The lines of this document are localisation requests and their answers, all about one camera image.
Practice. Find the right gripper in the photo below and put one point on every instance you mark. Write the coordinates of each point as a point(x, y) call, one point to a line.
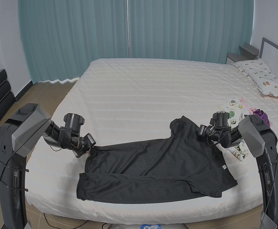
point(213, 135)

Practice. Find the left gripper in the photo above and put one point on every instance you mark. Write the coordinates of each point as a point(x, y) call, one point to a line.
point(83, 149)

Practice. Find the black T-shirt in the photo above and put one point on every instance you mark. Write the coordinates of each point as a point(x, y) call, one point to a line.
point(153, 166)

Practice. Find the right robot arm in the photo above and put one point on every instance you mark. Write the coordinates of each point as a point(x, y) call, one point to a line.
point(253, 135)

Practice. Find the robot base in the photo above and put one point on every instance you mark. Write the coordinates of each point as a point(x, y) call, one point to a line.
point(139, 226)

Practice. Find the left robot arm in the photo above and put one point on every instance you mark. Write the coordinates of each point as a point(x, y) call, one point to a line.
point(27, 127)

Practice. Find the bed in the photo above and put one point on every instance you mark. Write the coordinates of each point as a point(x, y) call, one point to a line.
point(141, 96)

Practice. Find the white printed pyjama garment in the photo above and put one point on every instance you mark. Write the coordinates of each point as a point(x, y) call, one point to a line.
point(229, 108)

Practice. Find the pink garment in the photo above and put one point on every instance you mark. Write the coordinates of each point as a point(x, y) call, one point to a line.
point(248, 106)

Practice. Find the purple garment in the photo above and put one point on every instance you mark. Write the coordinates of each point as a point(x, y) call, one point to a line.
point(263, 116)

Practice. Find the white printed pillow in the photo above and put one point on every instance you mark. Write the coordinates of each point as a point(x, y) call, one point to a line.
point(263, 76)

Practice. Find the grey bedside table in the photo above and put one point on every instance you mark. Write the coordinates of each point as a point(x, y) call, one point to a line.
point(239, 55)

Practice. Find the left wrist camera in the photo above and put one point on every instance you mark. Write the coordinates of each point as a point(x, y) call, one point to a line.
point(91, 139)

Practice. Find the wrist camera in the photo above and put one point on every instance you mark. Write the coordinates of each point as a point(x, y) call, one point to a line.
point(91, 139)
point(201, 130)

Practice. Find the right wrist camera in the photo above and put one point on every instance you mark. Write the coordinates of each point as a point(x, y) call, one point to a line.
point(201, 130)

